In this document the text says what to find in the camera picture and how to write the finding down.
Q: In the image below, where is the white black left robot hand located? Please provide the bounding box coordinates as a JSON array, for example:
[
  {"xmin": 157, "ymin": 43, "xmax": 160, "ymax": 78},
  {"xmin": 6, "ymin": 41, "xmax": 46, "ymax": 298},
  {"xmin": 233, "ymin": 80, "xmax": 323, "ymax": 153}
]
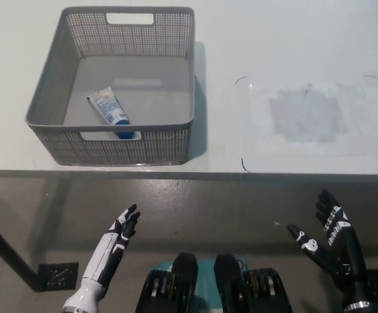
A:
[{"xmin": 61, "ymin": 204, "xmax": 141, "ymax": 310}]

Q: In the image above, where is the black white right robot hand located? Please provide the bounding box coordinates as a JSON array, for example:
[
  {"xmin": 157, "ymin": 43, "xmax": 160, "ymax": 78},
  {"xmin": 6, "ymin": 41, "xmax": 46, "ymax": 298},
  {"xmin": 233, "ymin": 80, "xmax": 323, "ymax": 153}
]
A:
[{"xmin": 286, "ymin": 188, "xmax": 378, "ymax": 310}]

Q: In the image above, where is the white blue shampoo tube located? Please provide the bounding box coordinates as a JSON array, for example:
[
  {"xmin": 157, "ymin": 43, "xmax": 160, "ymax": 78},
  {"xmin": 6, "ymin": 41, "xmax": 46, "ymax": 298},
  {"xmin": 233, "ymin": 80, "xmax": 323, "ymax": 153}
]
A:
[{"xmin": 86, "ymin": 86, "xmax": 135, "ymax": 140}]

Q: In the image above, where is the black floor plate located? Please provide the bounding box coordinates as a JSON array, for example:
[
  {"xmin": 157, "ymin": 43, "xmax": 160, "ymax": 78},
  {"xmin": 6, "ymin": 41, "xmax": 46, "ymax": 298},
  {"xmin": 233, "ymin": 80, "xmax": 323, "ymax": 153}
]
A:
[
  {"xmin": 38, "ymin": 262, "xmax": 80, "ymax": 291},
  {"xmin": 365, "ymin": 269, "xmax": 378, "ymax": 296}
]

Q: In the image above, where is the black table leg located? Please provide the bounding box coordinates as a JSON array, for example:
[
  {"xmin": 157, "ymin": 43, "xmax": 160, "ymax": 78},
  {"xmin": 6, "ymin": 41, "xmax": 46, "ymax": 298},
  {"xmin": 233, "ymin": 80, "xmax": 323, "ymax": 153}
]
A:
[{"xmin": 0, "ymin": 211, "xmax": 45, "ymax": 292}]

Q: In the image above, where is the grey perforated plastic basket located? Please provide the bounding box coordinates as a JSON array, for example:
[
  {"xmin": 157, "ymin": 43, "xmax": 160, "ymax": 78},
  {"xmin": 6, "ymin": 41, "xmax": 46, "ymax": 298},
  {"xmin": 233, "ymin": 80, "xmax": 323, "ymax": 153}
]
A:
[{"xmin": 24, "ymin": 6, "xmax": 196, "ymax": 166}]

